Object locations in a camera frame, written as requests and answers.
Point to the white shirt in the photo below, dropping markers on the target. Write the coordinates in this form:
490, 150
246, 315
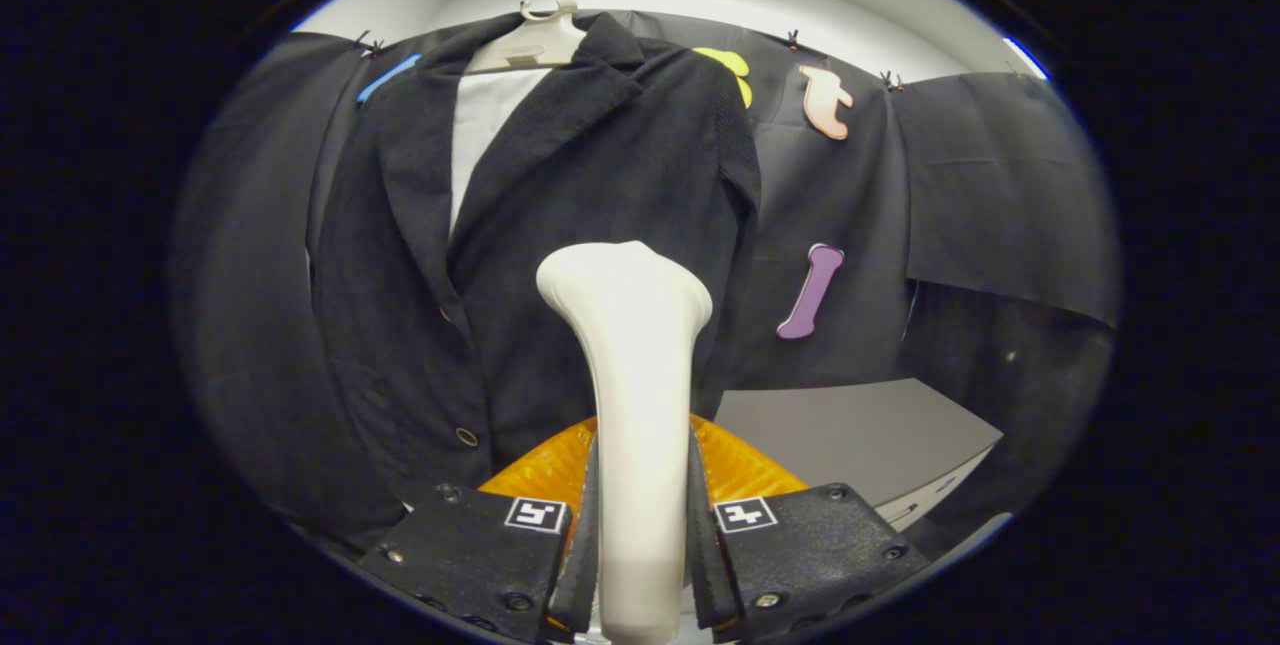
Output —
485, 135

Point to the black backdrop cloth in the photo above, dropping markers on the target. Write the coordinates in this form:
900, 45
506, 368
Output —
1000, 185

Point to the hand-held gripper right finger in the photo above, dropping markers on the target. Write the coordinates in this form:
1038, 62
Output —
703, 565

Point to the grey cabinet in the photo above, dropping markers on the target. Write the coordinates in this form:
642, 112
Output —
850, 435

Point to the white garment steamer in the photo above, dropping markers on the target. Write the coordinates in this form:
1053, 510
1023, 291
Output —
635, 345

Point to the white clothes hanger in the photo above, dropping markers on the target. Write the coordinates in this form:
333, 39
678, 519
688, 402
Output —
530, 45

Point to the black blazer jacket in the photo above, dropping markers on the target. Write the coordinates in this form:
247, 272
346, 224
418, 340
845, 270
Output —
600, 175

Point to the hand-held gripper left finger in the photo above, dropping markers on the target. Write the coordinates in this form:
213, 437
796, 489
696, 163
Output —
584, 565

